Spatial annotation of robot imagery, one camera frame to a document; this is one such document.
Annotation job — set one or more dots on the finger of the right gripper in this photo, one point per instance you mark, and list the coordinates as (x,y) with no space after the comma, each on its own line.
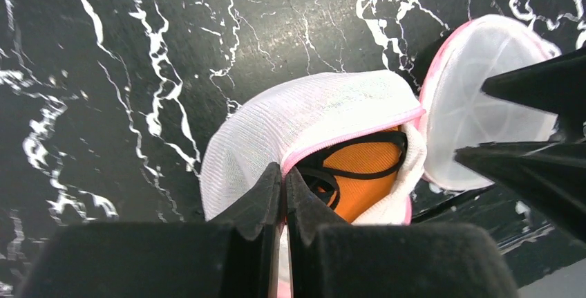
(555,86)
(549,176)

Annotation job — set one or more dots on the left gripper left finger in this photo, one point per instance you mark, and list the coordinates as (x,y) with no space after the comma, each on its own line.
(233,255)

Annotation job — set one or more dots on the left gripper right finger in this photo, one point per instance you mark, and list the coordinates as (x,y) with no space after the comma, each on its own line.
(332,258)

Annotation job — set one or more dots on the orange black bra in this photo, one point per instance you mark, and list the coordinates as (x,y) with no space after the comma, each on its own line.
(352,176)

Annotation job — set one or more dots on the white round mesh laundry bag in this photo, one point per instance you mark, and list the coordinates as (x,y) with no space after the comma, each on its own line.
(288,122)

